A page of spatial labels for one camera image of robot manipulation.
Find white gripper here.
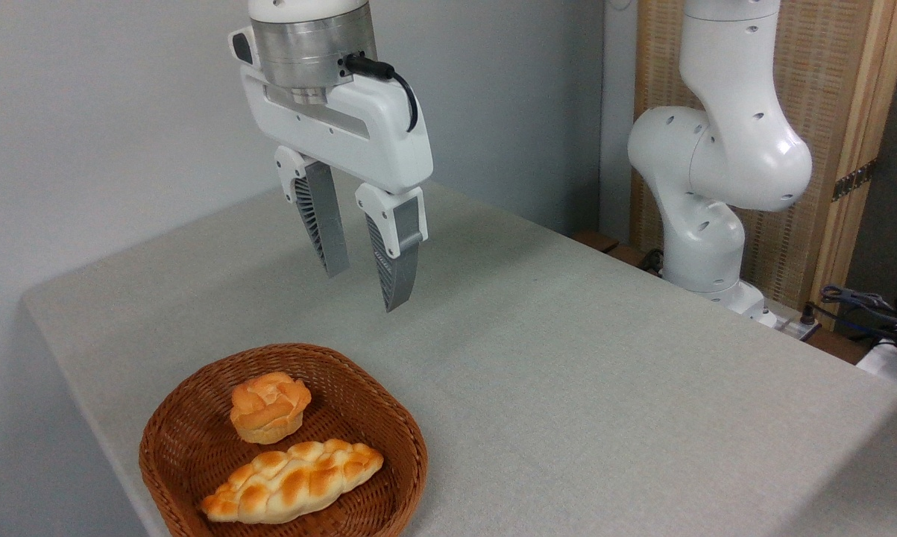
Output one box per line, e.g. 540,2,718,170
229,26,435,313

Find round bread roll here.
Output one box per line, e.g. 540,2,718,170
230,371,312,445

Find long braided bread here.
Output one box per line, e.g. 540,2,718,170
200,439,384,524

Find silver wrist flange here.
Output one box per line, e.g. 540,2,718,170
250,9,378,105

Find white box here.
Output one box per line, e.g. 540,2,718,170
856,337,897,395

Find black tangled cables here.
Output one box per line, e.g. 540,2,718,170
812,283,897,351

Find brown wicker basket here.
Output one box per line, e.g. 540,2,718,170
139,343,429,537

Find wooden bamboo folding screen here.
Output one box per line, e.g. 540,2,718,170
631,0,897,329

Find black screen hinge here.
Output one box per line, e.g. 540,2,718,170
832,158,878,203

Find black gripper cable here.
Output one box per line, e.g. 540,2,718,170
344,52,420,134

